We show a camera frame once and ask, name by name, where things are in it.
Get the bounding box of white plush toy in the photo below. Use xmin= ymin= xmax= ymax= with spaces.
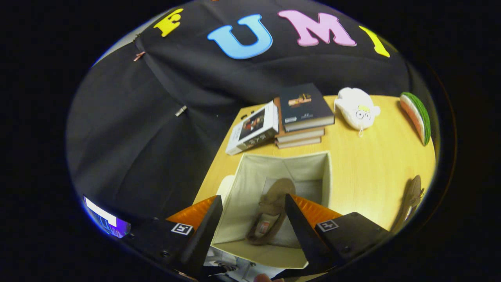
xmin=334 ymin=87 xmax=381 ymax=137

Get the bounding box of light fabric storage box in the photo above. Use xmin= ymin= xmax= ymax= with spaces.
xmin=211 ymin=151 xmax=333 ymax=271

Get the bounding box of brown shoe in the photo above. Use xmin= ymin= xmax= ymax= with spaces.
xmin=391 ymin=175 xmax=425 ymax=233
xmin=246 ymin=178 xmax=297 ymax=246

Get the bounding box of watermelon slice plush toy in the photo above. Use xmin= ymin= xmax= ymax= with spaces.
xmin=400 ymin=92 xmax=431 ymax=146

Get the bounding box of brown cover book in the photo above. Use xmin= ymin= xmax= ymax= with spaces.
xmin=274 ymin=97 xmax=325 ymax=144

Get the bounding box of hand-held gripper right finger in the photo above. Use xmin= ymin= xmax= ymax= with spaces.
xmin=284 ymin=193 xmax=392 ymax=277

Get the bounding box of white picture cover book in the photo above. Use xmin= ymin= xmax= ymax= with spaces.
xmin=225 ymin=101 xmax=279 ymax=156

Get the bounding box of black backdrop cloth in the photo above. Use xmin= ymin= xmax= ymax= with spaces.
xmin=67 ymin=0 xmax=435 ymax=231

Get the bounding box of thin brown book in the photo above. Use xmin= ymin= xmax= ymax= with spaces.
xmin=275 ymin=136 xmax=322 ymax=149

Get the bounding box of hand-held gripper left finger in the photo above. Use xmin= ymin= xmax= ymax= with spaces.
xmin=125 ymin=195 xmax=223 ymax=279

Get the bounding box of computer monitor screen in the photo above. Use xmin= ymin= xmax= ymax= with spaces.
xmin=83 ymin=196 xmax=131 ymax=239

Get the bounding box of dark cover book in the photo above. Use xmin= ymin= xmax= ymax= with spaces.
xmin=279 ymin=83 xmax=335 ymax=132

